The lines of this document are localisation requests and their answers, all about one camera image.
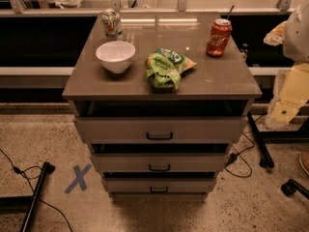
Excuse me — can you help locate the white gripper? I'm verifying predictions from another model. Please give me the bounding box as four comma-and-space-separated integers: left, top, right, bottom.
264, 21, 309, 129

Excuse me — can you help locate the grey top drawer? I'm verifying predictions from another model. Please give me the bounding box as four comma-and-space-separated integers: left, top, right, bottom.
74, 117, 247, 144

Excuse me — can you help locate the grey drawer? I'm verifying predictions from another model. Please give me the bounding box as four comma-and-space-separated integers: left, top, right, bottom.
101, 178, 216, 193
90, 154, 228, 173
74, 117, 247, 144

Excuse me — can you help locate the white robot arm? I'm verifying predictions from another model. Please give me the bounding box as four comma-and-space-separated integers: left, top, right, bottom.
264, 0, 309, 129

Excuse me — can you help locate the grey drawer cabinet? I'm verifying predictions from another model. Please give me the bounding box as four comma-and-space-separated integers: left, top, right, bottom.
62, 11, 263, 197

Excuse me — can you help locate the grey middle drawer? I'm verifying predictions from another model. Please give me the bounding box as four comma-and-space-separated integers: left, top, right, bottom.
90, 154, 228, 173

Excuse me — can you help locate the grey bottom drawer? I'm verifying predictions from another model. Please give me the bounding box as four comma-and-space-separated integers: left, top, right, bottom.
101, 178, 216, 193

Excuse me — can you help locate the red soda can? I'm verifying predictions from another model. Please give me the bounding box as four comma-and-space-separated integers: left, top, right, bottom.
206, 18, 232, 57

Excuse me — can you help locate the metal railing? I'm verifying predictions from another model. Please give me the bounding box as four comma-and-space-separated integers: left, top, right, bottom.
0, 0, 309, 17

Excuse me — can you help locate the black stand leg right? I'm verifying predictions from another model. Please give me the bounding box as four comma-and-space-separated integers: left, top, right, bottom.
247, 112, 309, 168

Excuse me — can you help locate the black stand leg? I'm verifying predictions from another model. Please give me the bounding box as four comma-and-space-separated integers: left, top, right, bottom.
247, 112, 309, 168
0, 161, 55, 232

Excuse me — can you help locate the black chair caster base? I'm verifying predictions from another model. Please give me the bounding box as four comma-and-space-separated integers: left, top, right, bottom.
281, 179, 309, 199

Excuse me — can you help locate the green chip bag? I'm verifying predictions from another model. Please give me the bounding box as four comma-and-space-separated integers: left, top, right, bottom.
145, 48, 196, 90

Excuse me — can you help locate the white bowl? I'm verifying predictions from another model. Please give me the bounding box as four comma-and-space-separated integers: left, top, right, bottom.
96, 41, 135, 73

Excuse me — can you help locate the green white soda can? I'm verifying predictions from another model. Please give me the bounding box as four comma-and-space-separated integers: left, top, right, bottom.
101, 9, 122, 39

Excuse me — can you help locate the blue tape cross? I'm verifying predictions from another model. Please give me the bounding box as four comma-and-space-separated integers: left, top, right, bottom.
65, 164, 92, 193

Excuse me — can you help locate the black stand leg left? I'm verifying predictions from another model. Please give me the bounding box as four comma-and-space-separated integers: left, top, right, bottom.
0, 161, 55, 232

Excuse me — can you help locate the black cable left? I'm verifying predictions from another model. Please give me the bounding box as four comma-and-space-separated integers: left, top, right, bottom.
0, 148, 73, 232

